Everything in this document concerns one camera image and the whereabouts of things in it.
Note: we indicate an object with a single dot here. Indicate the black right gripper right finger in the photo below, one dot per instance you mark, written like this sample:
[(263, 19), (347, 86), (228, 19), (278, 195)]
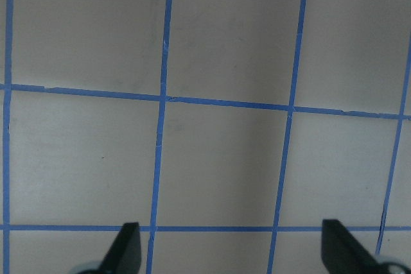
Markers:
[(343, 254)]

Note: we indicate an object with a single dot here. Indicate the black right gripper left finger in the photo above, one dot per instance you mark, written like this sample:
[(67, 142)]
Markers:
[(124, 255)]

